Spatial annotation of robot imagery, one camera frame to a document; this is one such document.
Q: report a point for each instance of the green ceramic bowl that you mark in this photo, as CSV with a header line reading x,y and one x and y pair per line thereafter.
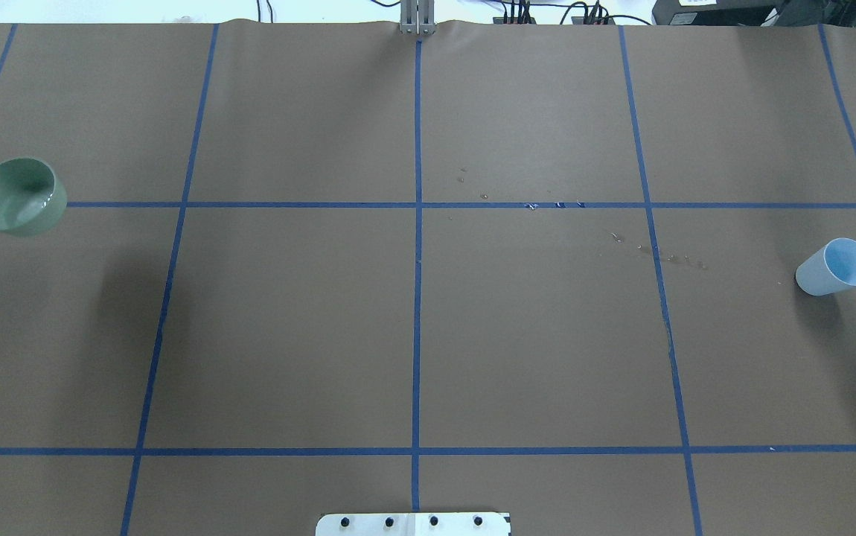
x,y
32,198

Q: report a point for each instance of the light blue plastic cup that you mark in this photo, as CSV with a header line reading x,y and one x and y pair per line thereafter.
x,y
831,270

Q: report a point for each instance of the aluminium frame post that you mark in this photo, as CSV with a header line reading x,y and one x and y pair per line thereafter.
x,y
417,17

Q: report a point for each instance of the white camera stand pillar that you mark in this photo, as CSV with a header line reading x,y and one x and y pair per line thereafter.
x,y
415,523

